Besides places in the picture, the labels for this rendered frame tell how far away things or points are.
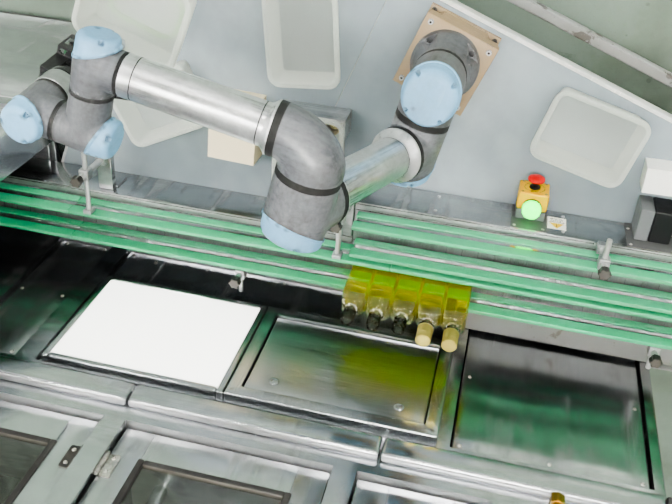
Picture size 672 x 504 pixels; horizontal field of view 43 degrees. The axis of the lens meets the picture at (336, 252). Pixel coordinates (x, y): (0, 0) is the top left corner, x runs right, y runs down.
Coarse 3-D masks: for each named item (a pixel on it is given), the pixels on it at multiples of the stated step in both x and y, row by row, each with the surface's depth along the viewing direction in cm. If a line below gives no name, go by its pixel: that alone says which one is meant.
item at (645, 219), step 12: (648, 204) 195; (660, 204) 196; (636, 216) 198; (648, 216) 193; (660, 216) 193; (636, 228) 196; (648, 228) 195; (660, 228) 194; (648, 240) 196; (660, 240) 195
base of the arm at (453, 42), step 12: (432, 36) 181; (444, 36) 179; (456, 36) 180; (420, 48) 181; (432, 48) 177; (444, 48) 176; (456, 48) 177; (468, 48) 180; (468, 60) 180; (468, 72) 178; (468, 84) 181
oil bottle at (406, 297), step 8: (400, 280) 199; (408, 280) 199; (416, 280) 199; (400, 288) 196; (408, 288) 196; (416, 288) 196; (400, 296) 193; (408, 296) 193; (416, 296) 194; (392, 304) 192; (400, 304) 191; (408, 304) 191; (416, 304) 192; (392, 312) 192; (408, 312) 190; (392, 320) 193; (408, 320) 191
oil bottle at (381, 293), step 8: (376, 272) 202; (384, 272) 202; (392, 272) 202; (376, 280) 199; (384, 280) 199; (392, 280) 199; (376, 288) 196; (384, 288) 196; (392, 288) 196; (368, 296) 193; (376, 296) 193; (384, 296) 193; (392, 296) 195; (368, 304) 192; (376, 304) 192; (384, 304) 192; (368, 312) 193; (384, 312) 192; (384, 320) 194
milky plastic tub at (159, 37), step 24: (96, 0) 172; (120, 0) 172; (144, 0) 171; (168, 0) 170; (192, 0) 165; (96, 24) 172; (120, 24) 174; (144, 24) 173; (168, 24) 172; (144, 48) 173; (168, 48) 175
